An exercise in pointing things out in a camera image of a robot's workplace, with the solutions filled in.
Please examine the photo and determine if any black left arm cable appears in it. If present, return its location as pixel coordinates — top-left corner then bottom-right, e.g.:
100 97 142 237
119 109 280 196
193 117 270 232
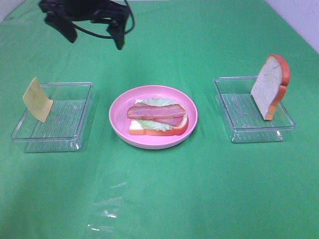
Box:
72 0 137 39

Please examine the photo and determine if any clear plastic bread tray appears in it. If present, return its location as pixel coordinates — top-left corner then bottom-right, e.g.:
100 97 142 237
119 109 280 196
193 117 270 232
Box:
213 76 296 143

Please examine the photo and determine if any clear plastic wrap sheet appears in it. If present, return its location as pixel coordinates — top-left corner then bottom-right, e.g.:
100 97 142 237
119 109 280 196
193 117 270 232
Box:
84 170 129 239

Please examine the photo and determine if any long bacon strip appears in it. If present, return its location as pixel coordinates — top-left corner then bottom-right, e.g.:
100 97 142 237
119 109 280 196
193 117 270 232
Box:
127 104 186 120

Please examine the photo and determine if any pink round plate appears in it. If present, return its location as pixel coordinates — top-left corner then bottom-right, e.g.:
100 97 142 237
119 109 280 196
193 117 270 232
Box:
109 85 198 149

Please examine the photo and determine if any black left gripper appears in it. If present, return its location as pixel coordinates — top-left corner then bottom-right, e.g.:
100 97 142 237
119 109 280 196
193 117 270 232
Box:
39 0 129 50

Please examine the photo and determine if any short bacon strip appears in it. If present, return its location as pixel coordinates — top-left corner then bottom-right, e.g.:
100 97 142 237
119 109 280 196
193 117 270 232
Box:
153 116 187 126

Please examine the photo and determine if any clear plastic ingredient tray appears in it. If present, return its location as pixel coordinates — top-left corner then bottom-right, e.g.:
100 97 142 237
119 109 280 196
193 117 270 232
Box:
11 82 93 153

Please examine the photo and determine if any white bread slice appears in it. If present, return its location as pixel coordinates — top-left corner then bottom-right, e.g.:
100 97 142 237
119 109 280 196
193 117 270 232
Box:
129 103 188 136

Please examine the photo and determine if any upright bread slice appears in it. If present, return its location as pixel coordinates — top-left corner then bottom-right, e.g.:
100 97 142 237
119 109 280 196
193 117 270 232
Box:
251 54 291 120

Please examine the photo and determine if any green lettuce leaf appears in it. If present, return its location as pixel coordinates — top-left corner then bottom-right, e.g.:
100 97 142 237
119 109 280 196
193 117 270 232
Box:
131 97 177 131

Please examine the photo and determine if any yellow cheese slice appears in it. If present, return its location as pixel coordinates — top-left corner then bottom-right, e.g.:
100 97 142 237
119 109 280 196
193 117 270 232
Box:
22 77 53 122

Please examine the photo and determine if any green table cloth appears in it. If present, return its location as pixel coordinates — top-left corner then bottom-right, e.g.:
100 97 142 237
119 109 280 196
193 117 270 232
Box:
0 0 319 239

